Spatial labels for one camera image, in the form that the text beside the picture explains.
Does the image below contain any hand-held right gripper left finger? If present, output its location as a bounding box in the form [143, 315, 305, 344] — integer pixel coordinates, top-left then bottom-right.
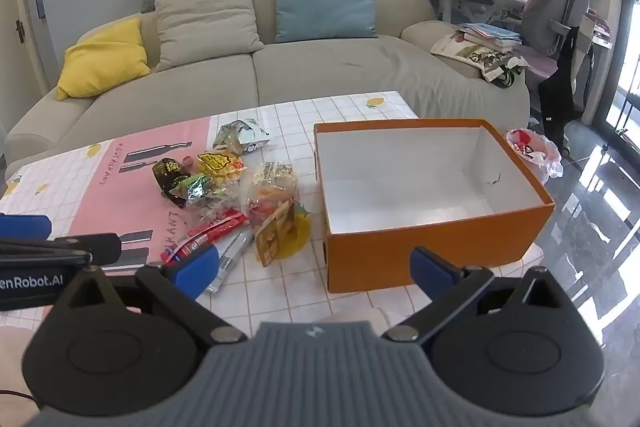
[52, 246, 249, 344]

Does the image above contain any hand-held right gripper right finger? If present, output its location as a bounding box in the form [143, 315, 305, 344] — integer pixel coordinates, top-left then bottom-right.
[382, 246, 576, 343]

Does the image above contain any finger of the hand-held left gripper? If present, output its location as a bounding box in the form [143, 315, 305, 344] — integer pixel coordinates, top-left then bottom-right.
[0, 214, 53, 242]
[0, 233, 123, 267]

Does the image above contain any orange cardboard box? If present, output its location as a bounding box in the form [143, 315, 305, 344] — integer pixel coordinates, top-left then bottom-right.
[313, 118, 556, 294]

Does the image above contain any clear packet with grey label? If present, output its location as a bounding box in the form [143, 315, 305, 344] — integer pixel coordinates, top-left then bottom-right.
[205, 232, 254, 294]

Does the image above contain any red snack packet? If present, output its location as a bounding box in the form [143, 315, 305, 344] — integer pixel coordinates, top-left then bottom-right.
[160, 209, 249, 264]

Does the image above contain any clear packet with orange label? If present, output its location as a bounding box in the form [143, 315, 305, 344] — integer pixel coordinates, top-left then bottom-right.
[246, 190, 297, 268]

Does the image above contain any dark brown snack packet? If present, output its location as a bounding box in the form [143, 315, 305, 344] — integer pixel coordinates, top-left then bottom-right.
[152, 158, 193, 208]

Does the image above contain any yellow snack packet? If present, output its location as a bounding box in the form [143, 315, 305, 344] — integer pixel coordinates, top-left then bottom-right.
[196, 146, 246, 185]

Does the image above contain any clear packet of nuts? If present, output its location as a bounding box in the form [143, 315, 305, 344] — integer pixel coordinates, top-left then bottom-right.
[252, 162, 299, 200]

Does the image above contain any green and white snack packet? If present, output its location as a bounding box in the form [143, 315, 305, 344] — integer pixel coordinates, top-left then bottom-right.
[213, 119, 271, 155]

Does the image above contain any trash bin with plastic bag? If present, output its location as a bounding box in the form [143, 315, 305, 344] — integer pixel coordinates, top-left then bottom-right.
[505, 128, 564, 186]

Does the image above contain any yellow pillow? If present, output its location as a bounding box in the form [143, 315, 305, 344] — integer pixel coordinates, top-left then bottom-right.
[54, 18, 152, 102]

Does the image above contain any stack of books on sofa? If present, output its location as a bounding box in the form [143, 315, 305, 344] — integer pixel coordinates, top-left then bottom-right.
[431, 32, 526, 88]
[457, 23, 523, 52]

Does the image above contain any beige fabric sofa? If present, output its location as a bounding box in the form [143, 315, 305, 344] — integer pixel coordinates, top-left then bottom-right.
[2, 0, 532, 168]

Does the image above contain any black garment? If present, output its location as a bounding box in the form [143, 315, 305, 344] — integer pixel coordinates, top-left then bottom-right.
[539, 27, 594, 128]

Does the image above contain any beige pillow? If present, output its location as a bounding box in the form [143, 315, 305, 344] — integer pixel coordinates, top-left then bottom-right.
[154, 0, 265, 72]

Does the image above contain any grey office chair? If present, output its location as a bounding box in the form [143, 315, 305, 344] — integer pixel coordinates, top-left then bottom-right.
[520, 0, 593, 158]

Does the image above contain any light blue pillow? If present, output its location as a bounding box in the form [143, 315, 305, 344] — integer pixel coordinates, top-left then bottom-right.
[274, 0, 379, 44]

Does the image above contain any glass balcony door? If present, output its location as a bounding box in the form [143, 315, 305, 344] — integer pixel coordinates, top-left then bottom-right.
[602, 0, 640, 138]

